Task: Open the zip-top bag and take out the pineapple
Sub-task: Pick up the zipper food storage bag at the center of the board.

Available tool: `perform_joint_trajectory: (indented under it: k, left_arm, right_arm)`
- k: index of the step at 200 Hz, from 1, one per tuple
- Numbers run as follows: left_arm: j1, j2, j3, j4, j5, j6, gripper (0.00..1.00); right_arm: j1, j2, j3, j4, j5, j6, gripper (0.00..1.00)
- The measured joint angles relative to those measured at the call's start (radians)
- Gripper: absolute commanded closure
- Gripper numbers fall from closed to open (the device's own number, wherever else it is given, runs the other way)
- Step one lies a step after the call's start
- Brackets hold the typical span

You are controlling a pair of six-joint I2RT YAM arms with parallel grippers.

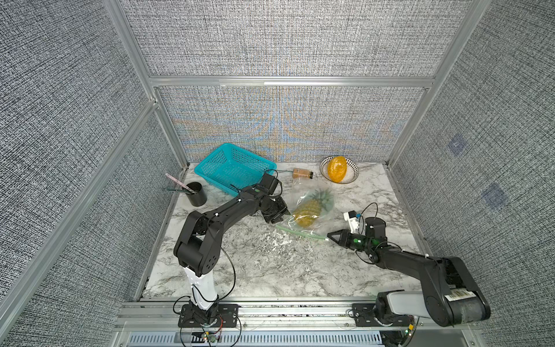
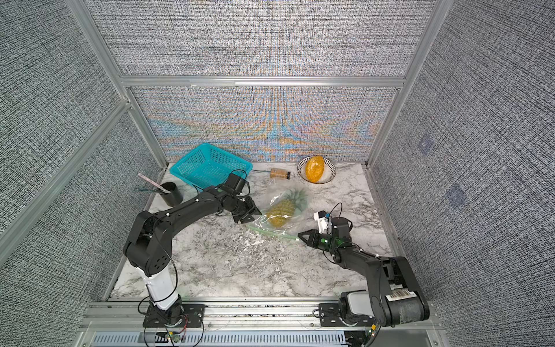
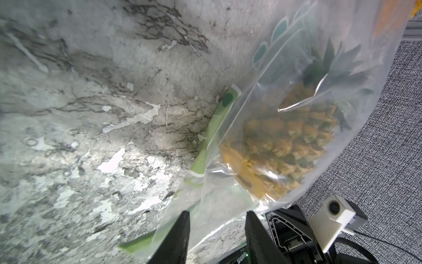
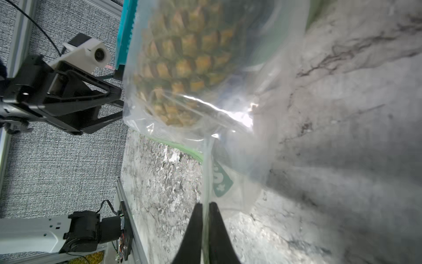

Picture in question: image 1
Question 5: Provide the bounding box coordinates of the small brown glass bottle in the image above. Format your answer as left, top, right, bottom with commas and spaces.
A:
292, 168, 314, 179

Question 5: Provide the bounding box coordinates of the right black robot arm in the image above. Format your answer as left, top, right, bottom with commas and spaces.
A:
327, 218, 491, 327

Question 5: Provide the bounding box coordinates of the dark green pen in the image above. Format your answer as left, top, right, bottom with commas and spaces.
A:
165, 188, 190, 194

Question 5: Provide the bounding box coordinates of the aluminium front rail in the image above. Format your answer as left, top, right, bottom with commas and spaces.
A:
109, 297, 485, 346

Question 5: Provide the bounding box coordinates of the orange fruit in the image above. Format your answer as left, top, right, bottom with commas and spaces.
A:
328, 156, 348, 183

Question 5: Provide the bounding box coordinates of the black pen cup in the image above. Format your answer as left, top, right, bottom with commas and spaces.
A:
186, 182, 208, 207

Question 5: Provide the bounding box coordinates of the patterned ceramic plate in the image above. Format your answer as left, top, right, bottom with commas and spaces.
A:
319, 156, 359, 184

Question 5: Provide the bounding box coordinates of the clear zip-top bag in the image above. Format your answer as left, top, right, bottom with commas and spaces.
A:
276, 179, 335, 241

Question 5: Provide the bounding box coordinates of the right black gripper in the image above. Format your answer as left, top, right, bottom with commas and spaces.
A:
325, 228, 371, 253

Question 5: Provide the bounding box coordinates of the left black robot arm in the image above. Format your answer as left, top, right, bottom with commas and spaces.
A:
173, 170, 289, 314

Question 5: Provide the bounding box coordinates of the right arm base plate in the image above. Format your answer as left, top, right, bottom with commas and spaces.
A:
349, 303, 413, 328

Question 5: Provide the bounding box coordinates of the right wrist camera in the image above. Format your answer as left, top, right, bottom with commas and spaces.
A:
343, 211, 360, 234

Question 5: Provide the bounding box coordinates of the teal plastic basket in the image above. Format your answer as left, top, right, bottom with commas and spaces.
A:
194, 143, 277, 196

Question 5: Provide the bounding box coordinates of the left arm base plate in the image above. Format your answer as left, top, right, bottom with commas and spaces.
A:
178, 302, 239, 328

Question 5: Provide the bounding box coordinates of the yellow pineapple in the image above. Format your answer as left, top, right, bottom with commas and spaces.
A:
293, 189, 335, 228

